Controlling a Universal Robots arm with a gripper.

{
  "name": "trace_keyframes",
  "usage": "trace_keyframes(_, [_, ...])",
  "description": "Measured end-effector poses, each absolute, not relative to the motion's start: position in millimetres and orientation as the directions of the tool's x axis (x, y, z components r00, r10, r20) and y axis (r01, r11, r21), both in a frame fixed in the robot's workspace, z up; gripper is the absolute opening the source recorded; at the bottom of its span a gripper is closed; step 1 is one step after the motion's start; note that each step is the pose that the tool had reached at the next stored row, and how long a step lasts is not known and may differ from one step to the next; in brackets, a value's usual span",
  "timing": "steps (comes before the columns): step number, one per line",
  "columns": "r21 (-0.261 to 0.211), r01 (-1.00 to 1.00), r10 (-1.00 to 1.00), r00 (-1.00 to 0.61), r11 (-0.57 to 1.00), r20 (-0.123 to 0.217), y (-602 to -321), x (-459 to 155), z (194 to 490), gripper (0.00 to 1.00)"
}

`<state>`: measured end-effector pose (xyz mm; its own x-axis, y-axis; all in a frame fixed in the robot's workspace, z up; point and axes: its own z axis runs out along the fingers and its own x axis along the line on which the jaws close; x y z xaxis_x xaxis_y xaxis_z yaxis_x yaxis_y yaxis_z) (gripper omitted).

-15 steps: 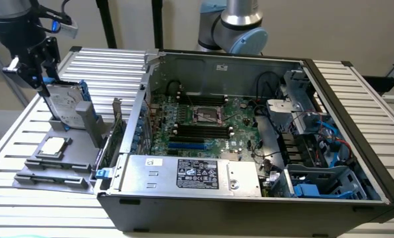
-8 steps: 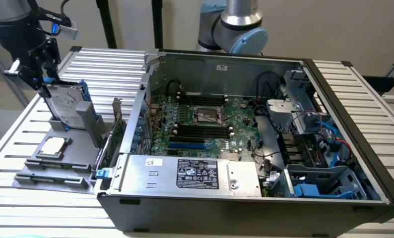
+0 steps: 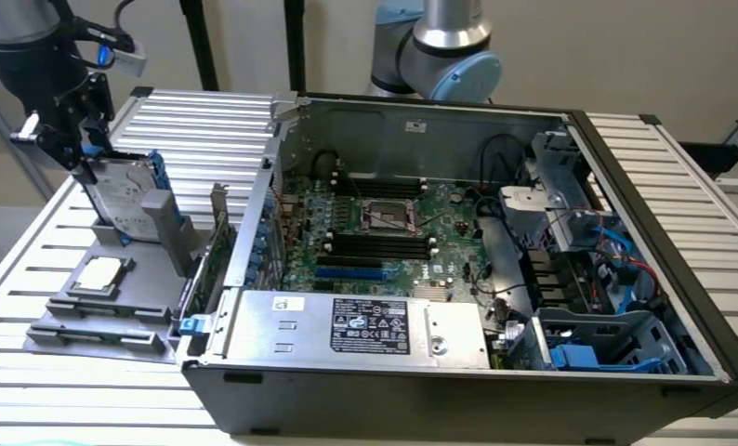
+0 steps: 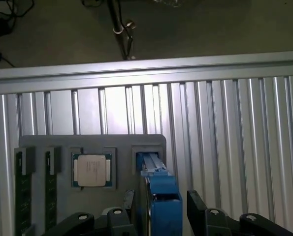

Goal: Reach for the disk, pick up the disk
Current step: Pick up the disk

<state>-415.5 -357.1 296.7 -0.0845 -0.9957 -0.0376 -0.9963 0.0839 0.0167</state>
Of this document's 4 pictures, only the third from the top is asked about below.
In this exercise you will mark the black RAM slot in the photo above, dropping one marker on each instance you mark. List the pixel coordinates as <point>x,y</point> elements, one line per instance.
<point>380,195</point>
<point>380,185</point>
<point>380,190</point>
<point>380,179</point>
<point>380,255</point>
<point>380,242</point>
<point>380,249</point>
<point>380,236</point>

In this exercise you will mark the black stand pole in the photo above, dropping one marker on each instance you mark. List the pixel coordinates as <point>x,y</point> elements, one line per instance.
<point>295,46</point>
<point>200,46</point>

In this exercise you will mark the silver chipset heat sink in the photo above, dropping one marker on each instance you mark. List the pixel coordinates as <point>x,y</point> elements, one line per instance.
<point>433,293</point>

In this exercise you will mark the black bracket beside table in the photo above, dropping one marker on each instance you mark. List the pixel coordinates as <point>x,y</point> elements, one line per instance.
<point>708,158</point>

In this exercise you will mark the black open PC case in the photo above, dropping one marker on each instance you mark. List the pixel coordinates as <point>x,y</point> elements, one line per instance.
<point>443,404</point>

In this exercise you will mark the green graphics card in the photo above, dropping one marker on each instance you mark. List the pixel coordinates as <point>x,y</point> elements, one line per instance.
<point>216,241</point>

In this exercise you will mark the grey disk cage with blue latch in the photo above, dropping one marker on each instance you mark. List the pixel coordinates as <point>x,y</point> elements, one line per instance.
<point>628,339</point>

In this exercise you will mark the hard disk with blue carrier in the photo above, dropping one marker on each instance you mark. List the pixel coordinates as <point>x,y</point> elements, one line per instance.
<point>122,195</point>

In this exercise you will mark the blue expansion slot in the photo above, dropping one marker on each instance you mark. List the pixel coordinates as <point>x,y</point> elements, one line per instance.
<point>349,271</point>
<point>348,278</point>

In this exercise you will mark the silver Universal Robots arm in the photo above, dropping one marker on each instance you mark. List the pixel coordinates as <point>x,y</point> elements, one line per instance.
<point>448,42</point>

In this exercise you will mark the white case sticker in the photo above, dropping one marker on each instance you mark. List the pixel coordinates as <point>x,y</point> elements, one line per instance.
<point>415,127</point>

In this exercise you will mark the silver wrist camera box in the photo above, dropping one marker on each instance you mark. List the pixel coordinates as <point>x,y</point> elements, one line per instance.
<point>126,53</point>

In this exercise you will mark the grey parts rack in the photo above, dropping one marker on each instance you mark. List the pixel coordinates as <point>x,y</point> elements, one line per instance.
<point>151,288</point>

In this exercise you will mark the tall metal disk bay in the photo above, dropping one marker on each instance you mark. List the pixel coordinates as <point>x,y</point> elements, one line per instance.
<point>556,186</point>

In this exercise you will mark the silver power supply unit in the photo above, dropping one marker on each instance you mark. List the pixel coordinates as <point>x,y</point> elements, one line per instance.
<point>356,330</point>

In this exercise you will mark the silver CPU chip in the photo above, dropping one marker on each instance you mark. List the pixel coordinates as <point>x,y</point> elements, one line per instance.
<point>100,273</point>

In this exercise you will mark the green motherboard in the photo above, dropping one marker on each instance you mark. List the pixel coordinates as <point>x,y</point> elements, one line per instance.
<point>448,260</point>

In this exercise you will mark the blue case latch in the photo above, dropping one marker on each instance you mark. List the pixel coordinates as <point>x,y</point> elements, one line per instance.
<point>193,325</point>

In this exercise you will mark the CPU socket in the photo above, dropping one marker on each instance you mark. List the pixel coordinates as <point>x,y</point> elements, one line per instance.
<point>388,214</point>

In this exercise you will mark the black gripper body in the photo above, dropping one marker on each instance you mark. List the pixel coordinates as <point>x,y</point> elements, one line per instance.
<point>40,74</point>

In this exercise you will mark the black expansion slot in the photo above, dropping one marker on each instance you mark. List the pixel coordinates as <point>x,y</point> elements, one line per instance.
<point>349,263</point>

